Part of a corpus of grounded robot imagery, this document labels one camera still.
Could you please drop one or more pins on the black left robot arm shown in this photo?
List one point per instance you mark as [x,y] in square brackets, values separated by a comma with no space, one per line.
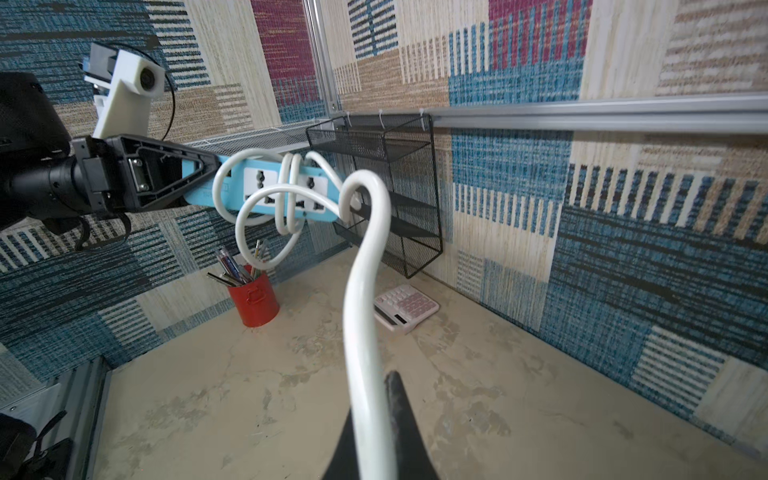
[46,175]

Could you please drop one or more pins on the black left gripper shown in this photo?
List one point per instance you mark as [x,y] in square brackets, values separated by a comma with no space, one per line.
[99,181]

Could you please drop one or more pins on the black wire mesh shelf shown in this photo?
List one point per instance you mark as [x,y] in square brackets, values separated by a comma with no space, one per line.
[400,150]

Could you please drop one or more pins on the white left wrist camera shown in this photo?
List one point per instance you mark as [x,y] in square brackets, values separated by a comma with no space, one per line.
[125,85]

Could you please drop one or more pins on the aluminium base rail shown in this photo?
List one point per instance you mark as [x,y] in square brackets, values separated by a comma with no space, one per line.
[53,432]

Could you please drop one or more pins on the red pen cup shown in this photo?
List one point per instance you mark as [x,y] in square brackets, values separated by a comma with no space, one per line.
[256,301]

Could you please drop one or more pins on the teal power strip with cord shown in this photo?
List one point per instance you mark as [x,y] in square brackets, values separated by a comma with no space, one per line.
[279,204]

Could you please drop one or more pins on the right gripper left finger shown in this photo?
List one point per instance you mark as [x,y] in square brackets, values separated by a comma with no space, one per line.
[344,464]

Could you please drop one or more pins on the pink calculator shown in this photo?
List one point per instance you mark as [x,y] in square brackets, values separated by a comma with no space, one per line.
[402,308]

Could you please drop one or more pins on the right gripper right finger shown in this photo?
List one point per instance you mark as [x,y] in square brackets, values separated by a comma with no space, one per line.
[412,458]

